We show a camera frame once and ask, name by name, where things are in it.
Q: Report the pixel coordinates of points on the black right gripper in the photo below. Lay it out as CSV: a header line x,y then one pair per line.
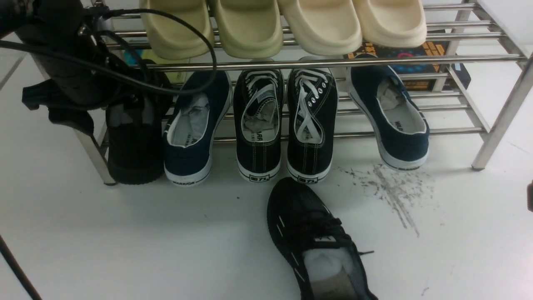
x,y
530,197

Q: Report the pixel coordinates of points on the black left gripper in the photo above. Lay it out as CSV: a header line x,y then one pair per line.
x,y
71,91

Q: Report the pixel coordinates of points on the black knit sneaker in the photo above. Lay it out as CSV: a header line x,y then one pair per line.
x,y
135,137
325,260

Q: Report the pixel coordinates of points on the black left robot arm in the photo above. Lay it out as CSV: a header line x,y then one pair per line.
x,y
67,29

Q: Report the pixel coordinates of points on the stainless steel shoe rack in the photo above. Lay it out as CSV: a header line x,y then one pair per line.
x,y
473,21

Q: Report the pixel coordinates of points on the olive green slipper left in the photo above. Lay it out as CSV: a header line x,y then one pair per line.
x,y
171,40

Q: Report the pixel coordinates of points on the olive green slipper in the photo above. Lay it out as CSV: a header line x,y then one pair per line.
x,y
248,29
171,40

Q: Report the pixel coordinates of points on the navy slip-on shoe left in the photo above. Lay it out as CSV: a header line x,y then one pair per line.
x,y
188,136

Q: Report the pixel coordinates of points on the navy slip-on shoe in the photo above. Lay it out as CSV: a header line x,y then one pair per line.
x,y
401,130
188,136

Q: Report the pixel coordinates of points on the navy slip-on shoe right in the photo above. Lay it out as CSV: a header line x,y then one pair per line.
x,y
401,130

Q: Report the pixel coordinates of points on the black orange book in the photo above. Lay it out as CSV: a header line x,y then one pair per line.
x,y
430,48

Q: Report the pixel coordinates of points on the black canvas sneaker left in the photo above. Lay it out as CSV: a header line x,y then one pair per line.
x,y
258,98

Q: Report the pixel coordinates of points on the black canvas sneaker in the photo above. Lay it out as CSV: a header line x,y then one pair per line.
x,y
258,98
312,100

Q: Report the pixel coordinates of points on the olive green slipper right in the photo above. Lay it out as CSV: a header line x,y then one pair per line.
x,y
248,29

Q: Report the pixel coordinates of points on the cream slipper right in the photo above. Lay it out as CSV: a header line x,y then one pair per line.
x,y
392,23

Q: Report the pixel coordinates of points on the cream slipper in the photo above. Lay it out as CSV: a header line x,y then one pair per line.
x,y
392,23
323,27

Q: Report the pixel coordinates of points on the black canvas sneaker right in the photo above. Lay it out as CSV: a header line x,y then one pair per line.
x,y
312,100

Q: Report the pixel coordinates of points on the cream slipper left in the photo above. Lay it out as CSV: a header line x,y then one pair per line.
x,y
323,27

